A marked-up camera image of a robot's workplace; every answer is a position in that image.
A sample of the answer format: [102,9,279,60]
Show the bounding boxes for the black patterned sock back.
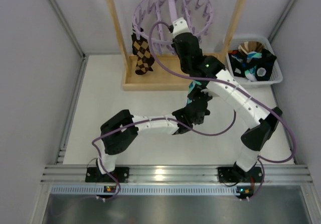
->
[229,53,246,78]

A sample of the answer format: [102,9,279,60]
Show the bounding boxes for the black patterned sock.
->
[246,49,276,81]
[229,53,246,78]

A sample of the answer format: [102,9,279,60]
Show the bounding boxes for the brown argyle sock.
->
[131,26,154,75]

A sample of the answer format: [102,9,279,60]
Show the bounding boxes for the black patterned sock front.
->
[246,49,276,81]

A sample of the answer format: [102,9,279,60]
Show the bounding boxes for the mint green sock back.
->
[189,81,202,93]

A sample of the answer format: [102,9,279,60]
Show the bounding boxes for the mint green sock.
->
[244,67,257,82]
[189,81,202,93]

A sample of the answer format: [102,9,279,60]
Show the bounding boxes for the mint green sock front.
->
[244,67,257,82]

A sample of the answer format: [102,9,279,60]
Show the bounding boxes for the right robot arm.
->
[172,33,282,174]

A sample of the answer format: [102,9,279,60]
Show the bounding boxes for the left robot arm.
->
[96,90,213,175]

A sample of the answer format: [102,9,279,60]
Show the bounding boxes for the wooden hanger rack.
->
[100,0,252,91]

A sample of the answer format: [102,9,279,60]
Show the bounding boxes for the purple round clip hanger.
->
[131,0,214,43]

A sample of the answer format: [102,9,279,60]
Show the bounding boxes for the brown argyle socks in basket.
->
[228,41,264,56]

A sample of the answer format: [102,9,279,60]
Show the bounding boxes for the white plastic basket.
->
[226,36,283,88]

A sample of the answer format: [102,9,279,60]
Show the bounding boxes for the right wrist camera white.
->
[173,18,190,38]

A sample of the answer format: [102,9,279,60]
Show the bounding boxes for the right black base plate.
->
[217,166,263,183]

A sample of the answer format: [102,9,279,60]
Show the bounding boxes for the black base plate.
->
[217,166,263,183]
[85,167,129,183]

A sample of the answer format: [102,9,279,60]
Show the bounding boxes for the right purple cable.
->
[148,22,298,202]

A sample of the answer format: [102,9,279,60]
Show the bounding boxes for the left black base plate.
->
[85,167,129,183]

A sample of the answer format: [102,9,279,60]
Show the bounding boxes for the aluminium mounting rail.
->
[41,165,312,197]

